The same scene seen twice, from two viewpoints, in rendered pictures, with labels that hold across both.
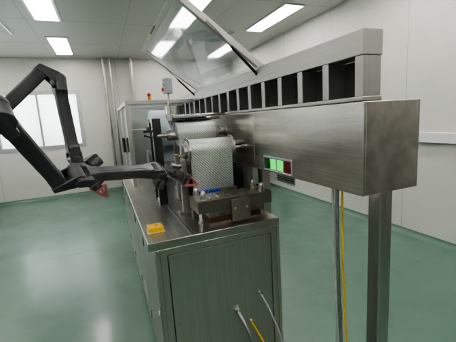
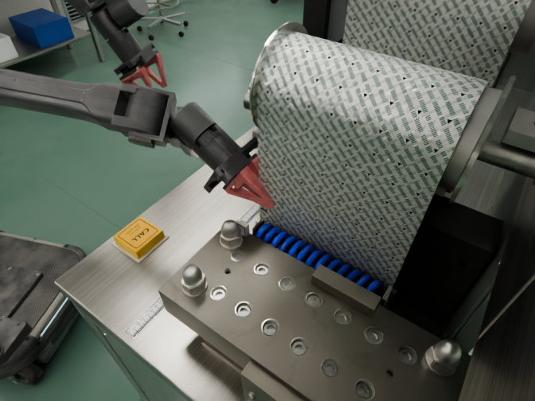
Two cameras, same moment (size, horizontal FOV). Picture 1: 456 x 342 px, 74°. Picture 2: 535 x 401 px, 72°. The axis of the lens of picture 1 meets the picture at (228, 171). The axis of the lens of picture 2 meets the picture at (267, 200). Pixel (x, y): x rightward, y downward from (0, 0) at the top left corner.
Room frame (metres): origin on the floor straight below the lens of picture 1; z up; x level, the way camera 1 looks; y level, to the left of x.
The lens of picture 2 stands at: (1.38, -0.17, 1.49)
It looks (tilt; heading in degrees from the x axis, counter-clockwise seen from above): 45 degrees down; 57
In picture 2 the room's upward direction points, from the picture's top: straight up
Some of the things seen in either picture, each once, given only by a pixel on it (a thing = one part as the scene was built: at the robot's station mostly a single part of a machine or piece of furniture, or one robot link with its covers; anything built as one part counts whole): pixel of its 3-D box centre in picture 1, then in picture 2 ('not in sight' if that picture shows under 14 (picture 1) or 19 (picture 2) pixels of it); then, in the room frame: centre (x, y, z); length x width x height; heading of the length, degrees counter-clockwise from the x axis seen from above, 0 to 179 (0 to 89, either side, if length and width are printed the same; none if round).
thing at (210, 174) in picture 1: (213, 175); (327, 212); (1.64, 0.08, 1.11); 0.23 x 0.01 x 0.18; 112
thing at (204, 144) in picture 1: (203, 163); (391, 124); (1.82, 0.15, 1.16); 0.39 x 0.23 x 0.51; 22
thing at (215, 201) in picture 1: (230, 198); (305, 332); (1.55, 0.00, 1.00); 0.40 x 0.16 x 0.06; 112
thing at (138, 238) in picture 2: (155, 227); (139, 236); (1.42, 0.37, 0.91); 0.07 x 0.07 x 0.02; 22
